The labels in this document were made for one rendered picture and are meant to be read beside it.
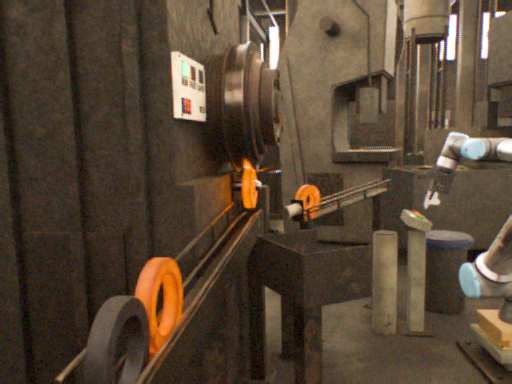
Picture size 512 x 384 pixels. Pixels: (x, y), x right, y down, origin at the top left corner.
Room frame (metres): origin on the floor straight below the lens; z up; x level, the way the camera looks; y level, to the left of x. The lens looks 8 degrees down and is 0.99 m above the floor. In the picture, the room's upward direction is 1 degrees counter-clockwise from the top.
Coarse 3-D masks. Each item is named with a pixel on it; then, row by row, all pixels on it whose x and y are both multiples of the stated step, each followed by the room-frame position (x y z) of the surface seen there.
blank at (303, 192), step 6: (306, 186) 2.18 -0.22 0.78; (312, 186) 2.20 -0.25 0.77; (300, 192) 2.16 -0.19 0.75; (306, 192) 2.17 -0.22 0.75; (312, 192) 2.20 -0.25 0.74; (318, 192) 2.23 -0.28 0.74; (300, 198) 2.14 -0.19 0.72; (312, 198) 2.22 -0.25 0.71; (318, 198) 2.24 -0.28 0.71; (312, 204) 2.22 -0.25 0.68; (306, 216) 2.17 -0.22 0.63
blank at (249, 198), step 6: (246, 168) 1.77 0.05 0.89; (246, 174) 1.73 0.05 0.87; (252, 174) 1.75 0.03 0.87; (246, 180) 1.71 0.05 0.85; (252, 180) 1.75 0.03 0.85; (246, 186) 1.71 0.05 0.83; (246, 192) 1.71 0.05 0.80; (252, 192) 1.81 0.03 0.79; (246, 198) 1.71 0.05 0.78; (252, 198) 1.74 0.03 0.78; (246, 204) 1.73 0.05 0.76; (252, 204) 1.74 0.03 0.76
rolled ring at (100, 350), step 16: (112, 304) 0.69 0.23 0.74; (128, 304) 0.71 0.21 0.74; (96, 320) 0.66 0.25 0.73; (112, 320) 0.66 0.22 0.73; (128, 320) 0.75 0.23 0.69; (144, 320) 0.77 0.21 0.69; (96, 336) 0.64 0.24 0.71; (112, 336) 0.65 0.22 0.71; (128, 336) 0.77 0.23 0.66; (144, 336) 0.77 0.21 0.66; (96, 352) 0.63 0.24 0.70; (112, 352) 0.64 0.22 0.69; (128, 352) 0.77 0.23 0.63; (144, 352) 0.76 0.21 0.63; (96, 368) 0.62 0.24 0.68; (112, 368) 0.64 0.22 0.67; (128, 368) 0.75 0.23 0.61; (144, 368) 0.76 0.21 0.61
